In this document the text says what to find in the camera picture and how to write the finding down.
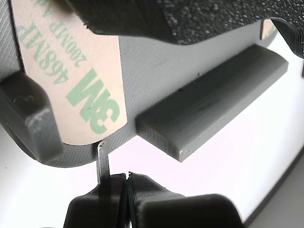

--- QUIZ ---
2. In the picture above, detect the bladed gripper finger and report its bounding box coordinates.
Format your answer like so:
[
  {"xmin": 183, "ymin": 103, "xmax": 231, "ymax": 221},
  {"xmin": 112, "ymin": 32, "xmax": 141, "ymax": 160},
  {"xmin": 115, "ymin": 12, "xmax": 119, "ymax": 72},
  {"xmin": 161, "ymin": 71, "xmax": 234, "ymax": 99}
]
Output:
[{"xmin": 63, "ymin": 141, "xmax": 129, "ymax": 228}]

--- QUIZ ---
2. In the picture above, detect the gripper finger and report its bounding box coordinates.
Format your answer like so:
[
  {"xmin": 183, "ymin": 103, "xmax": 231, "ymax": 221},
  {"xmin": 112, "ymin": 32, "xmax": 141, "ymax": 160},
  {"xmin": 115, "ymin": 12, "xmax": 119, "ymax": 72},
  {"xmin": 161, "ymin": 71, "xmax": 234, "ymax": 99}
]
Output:
[{"xmin": 53, "ymin": 0, "xmax": 304, "ymax": 59}]

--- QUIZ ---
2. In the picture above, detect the padded gripper finger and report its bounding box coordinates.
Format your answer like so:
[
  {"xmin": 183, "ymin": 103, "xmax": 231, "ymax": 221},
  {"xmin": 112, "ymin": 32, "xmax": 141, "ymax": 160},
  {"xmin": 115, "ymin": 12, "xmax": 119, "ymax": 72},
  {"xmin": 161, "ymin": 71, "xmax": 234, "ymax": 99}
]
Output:
[{"xmin": 127, "ymin": 172, "xmax": 245, "ymax": 228}]

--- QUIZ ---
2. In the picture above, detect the tape strip with 3M liner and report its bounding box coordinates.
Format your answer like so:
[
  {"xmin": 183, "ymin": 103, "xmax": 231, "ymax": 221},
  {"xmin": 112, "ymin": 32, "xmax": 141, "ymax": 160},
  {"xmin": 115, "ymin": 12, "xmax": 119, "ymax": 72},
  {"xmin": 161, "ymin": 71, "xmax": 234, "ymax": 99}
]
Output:
[
  {"xmin": 10, "ymin": 0, "xmax": 129, "ymax": 145},
  {"xmin": 260, "ymin": 19, "xmax": 278, "ymax": 40}
]

